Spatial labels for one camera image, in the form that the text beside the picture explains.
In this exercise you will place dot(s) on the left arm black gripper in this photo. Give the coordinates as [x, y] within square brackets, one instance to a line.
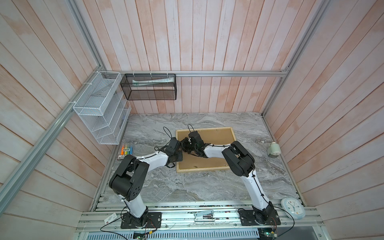
[180, 156]

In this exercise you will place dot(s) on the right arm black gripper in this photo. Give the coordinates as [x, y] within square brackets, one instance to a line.
[184, 141]

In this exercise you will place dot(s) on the brown cardboard backing board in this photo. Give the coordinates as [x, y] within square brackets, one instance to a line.
[216, 138]

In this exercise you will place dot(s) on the light wooden picture frame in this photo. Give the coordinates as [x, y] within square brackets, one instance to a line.
[198, 170]

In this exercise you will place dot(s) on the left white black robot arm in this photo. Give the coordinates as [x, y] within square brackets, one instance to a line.
[128, 179]

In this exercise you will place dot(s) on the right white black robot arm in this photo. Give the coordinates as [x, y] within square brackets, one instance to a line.
[242, 164]

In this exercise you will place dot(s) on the pack of coloured highlighters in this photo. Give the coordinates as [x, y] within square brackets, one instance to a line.
[125, 150]

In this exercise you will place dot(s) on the paper inside black basket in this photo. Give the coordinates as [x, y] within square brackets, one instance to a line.
[153, 82]

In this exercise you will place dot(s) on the white round clock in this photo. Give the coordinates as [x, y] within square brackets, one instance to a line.
[294, 208]

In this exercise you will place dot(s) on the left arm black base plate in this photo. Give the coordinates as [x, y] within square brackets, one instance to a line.
[147, 220]

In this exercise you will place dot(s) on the grey stapler on rail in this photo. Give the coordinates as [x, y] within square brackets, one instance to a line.
[204, 216]

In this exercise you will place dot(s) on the black wire mesh basket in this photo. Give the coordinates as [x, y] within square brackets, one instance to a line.
[148, 93]

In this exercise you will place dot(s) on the white wire mesh shelf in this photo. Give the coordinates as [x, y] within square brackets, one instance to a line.
[103, 108]

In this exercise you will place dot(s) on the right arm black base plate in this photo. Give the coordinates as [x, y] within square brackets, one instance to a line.
[255, 217]

